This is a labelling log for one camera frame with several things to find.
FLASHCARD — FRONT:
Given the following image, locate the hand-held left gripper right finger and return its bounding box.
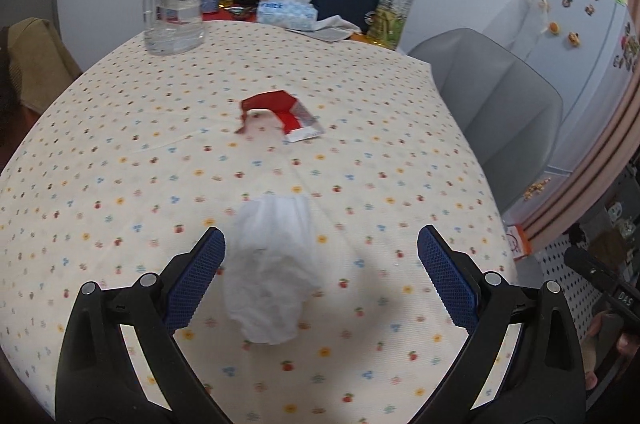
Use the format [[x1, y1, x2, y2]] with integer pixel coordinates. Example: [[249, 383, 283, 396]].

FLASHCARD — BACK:
[[416, 224, 587, 424]]

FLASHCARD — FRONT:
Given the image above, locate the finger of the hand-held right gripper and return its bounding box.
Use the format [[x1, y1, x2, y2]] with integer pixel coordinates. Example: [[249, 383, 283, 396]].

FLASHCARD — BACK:
[[564, 244, 622, 291]]

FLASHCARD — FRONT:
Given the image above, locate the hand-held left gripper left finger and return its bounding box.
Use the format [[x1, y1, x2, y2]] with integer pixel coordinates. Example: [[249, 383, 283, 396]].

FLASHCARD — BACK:
[[54, 225, 227, 424]]

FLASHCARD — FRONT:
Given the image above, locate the white tissue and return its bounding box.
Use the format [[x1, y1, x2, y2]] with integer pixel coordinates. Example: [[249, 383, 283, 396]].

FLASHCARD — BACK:
[[222, 195, 323, 346]]

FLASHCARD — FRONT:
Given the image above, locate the red paper wrapper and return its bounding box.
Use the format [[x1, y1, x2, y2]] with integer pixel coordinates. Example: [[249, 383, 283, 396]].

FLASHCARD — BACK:
[[235, 89, 325, 144]]

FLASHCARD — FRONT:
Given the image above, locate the person's right hand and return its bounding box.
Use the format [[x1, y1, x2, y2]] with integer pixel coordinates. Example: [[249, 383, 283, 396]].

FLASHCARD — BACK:
[[582, 310, 640, 392]]

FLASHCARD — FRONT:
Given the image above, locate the white pegboard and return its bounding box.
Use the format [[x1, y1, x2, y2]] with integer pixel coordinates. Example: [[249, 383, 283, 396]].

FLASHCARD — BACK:
[[532, 231, 621, 345]]

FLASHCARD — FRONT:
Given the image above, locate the orange white cardboard box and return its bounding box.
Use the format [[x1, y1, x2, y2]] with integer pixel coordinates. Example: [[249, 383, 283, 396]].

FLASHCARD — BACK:
[[504, 224, 533, 261]]

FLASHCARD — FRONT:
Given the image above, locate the cluster of yellow fridge magnets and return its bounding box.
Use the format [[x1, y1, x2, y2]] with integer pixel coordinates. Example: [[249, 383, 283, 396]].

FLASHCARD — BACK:
[[524, 178, 551, 200]]

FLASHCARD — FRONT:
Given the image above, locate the white refrigerator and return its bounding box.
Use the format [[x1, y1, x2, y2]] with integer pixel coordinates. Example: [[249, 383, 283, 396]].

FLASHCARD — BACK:
[[482, 0, 640, 210]]

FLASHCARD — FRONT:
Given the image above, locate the grey upholstered chair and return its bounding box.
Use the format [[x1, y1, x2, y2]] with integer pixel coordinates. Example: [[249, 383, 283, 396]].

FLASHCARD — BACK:
[[407, 28, 565, 210]]

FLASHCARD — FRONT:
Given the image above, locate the cluster of colourful fridge magnets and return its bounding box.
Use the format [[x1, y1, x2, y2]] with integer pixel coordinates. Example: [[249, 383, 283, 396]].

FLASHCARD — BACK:
[[612, 22, 640, 72]]

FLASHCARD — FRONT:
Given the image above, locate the clear bottle with green label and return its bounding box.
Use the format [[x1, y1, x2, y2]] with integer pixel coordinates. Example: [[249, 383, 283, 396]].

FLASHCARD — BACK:
[[367, 0, 417, 51]]

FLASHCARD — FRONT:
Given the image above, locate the brown chair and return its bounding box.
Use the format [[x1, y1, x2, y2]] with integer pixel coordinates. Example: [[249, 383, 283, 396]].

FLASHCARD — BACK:
[[0, 17, 83, 115]]

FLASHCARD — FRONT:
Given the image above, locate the white cloth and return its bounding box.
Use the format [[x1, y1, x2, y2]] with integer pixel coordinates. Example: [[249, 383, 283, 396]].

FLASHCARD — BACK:
[[285, 15, 363, 42]]

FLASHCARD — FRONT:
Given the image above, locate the blue white tissue pack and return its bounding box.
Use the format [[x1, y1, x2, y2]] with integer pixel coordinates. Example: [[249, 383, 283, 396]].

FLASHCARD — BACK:
[[256, 0, 319, 30]]

